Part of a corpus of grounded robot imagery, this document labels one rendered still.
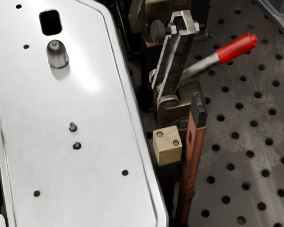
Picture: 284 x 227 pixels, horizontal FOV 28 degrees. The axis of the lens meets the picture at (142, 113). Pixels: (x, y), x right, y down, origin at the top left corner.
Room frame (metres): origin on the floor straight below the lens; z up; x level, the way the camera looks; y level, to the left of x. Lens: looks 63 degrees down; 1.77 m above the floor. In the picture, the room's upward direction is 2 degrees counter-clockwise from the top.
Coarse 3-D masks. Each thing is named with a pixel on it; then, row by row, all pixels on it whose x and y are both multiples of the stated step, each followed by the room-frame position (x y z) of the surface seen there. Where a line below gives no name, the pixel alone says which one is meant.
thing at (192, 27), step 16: (176, 16) 0.41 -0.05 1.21; (160, 32) 0.39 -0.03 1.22; (176, 32) 0.39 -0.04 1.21; (192, 32) 0.39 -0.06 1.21; (176, 48) 0.38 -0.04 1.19; (160, 64) 0.41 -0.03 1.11; (176, 64) 0.38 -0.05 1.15; (160, 80) 0.41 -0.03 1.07; (176, 80) 0.38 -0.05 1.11; (160, 96) 0.38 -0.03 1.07
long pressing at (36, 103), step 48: (0, 0) 0.62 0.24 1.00; (48, 0) 0.61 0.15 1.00; (0, 48) 0.52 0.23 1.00; (96, 48) 0.51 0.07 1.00; (0, 96) 0.43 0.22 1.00; (48, 96) 0.42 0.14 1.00; (96, 96) 0.42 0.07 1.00; (0, 144) 0.35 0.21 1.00; (48, 144) 0.34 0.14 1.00; (96, 144) 0.34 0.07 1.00; (144, 144) 0.34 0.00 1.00; (48, 192) 0.27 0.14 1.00; (96, 192) 0.27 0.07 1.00; (144, 192) 0.26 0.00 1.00
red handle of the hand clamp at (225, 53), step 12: (252, 36) 0.42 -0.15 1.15; (228, 48) 0.42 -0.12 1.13; (240, 48) 0.41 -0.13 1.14; (252, 48) 0.41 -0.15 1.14; (204, 60) 0.41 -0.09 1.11; (216, 60) 0.41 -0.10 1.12; (228, 60) 0.41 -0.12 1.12; (192, 72) 0.40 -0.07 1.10; (204, 72) 0.40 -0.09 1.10; (180, 84) 0.40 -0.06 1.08
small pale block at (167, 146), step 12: (156, 132) 0.33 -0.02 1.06; (168, 132) 0.33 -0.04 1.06; (156, 144) 0.31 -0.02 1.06; (168, 144) 0.31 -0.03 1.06; (180, 144) 0.31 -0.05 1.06; (156, 156) 0.31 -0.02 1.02; (168, 156) 0.30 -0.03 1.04; (180, 156) 0.31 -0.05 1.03; (156, 168) 0.32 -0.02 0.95; (168, 168) 0.30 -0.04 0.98; (168, 180) 0.31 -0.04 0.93; (168, 192) 0.31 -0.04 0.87; (168, 204) 0.31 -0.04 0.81
